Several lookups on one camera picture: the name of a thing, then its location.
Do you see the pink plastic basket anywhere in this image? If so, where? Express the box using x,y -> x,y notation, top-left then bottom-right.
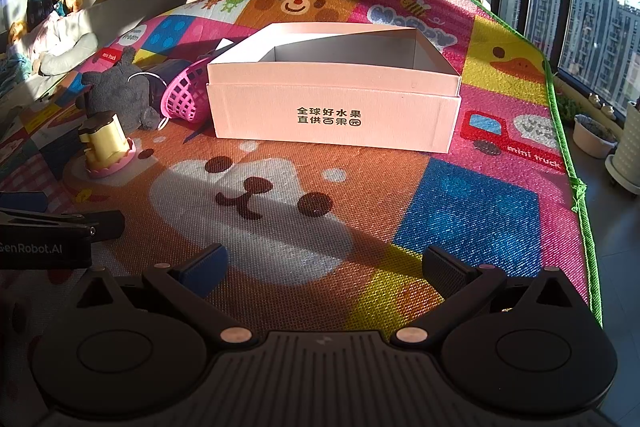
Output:
161,59 -> 213,124

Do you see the yellow toy with pink base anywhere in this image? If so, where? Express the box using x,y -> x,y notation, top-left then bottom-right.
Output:
77,111 -> 137,178

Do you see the small green plant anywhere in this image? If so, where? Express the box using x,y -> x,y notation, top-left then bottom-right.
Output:
554,93 -> 584,124

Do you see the grey plush toy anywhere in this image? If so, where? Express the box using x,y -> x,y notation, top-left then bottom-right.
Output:
81,47 -> 171,131

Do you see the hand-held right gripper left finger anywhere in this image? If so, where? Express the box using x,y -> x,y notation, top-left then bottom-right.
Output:
75,243 -> 256,348

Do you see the white cardboard box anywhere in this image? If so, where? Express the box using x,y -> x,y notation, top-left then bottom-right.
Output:
206,23 -> 462,154

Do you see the white cushion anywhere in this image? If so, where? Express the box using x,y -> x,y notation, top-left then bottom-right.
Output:
37,9 -> 99,76

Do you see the blonde doll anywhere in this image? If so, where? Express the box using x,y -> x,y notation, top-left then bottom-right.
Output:
7,21 -> 41,72

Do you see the white round basin pot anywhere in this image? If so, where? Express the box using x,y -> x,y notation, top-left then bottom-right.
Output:
572,114 -> 619,159

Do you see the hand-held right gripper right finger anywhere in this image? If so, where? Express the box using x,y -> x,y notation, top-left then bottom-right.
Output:
392,244 -> 576,348

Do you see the palm in white ribbed pot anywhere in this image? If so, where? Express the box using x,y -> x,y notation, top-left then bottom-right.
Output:
605,99 -> 640,196

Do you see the black bag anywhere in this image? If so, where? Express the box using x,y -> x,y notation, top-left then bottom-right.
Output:
27,0 -> 56,30

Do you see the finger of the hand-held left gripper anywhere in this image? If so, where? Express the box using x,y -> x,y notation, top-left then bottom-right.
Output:
0,207 -> 126,242
0,191 -> 49,211

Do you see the black window frame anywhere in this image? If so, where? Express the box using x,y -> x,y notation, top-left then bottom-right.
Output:
492,0 -> 640,104

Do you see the colourful cartoon play mat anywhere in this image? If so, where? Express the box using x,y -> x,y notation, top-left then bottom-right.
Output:
0,0 -> 604,333

